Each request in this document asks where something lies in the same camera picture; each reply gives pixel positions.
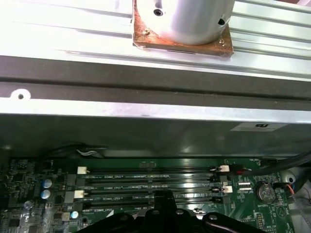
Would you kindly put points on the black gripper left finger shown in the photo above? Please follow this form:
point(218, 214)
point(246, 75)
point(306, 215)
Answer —
point(145, 223)

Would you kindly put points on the RAM slot with white clips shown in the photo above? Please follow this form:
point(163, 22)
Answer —
point(150, 171)
point(121, 192)

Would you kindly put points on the green motherboard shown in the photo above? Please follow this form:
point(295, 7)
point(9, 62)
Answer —
point(243, 201)

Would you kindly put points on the silver coin battery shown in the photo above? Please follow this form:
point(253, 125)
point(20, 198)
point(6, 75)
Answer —
point(266, 194)

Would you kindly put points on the brown square base plate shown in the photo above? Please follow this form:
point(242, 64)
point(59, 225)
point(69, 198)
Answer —
point(145, 40)

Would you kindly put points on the white certification sticker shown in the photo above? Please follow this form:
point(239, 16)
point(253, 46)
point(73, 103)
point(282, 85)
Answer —
point(260, 127)

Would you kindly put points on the small silver capacitor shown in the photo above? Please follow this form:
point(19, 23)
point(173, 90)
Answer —
point(74, 214)
point(28, 205)
point(45, 194)
point(47, 183)

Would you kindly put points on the black and grey PC case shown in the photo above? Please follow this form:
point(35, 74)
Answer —
point(155, 136)

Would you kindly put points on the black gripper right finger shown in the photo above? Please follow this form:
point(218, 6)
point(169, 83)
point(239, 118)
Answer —
point(182, 223)

